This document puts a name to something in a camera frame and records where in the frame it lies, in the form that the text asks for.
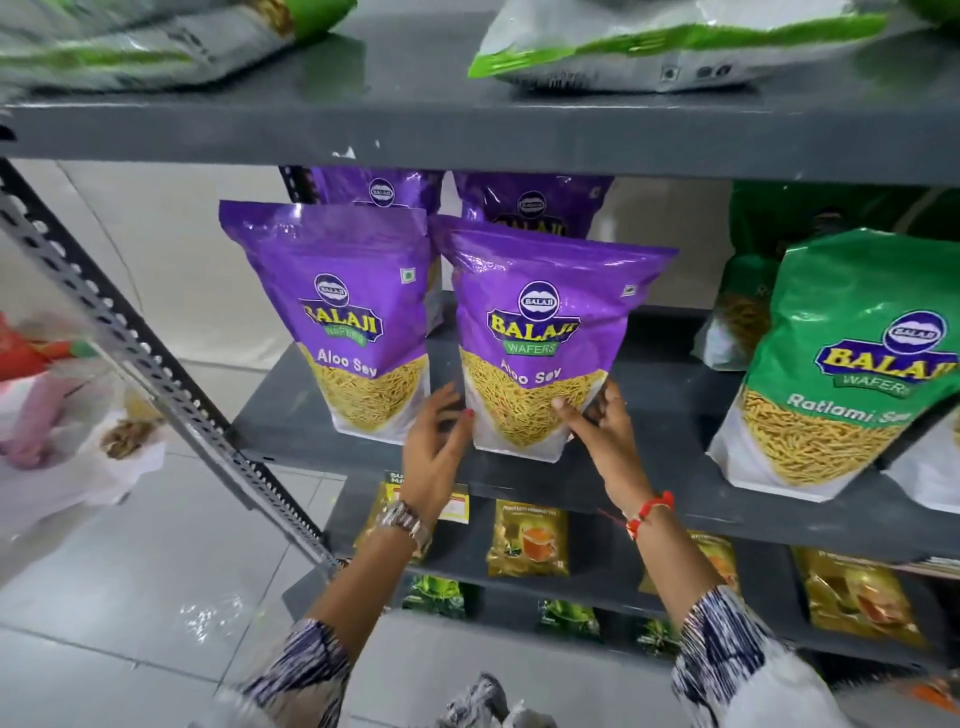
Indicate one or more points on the person's left hand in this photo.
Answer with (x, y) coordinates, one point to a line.
(427, 465)

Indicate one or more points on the person's right thumb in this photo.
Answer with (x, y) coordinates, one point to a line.
(576, 421)

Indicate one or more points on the person's right hand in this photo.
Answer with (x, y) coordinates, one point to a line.
(615, 457)

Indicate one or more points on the clear plastic bag of goods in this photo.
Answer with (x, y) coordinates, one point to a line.
(60, 450)

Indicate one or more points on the person's left forearm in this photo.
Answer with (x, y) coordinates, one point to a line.
(367, 581)

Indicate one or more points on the white and green snack bag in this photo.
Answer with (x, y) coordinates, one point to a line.
(660, 45)
(135, 45)

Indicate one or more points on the grey metal shelf rack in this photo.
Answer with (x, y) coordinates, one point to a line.
(450, 127)

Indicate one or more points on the orange packet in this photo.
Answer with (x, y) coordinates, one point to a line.
(937, 694)

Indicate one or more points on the person's left thumb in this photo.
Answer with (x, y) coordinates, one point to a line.
(460, 433)

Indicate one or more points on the person's right forearm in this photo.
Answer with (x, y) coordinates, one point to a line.
(679, 566)

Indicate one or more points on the silver wristwatch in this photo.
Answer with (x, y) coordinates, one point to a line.
(405, 521)

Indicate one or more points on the purple snack bag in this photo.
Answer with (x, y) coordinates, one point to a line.
(532, 199)
(536, 300)
(337, 270)
(375, 187)

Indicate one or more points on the yellow tea packet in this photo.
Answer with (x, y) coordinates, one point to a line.
(457, 504)
(855, 596)
(527, 540)
(720, 559)

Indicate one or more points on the dark green packet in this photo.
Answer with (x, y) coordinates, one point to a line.
(433, 596)
(658, 637)
(568, 619)

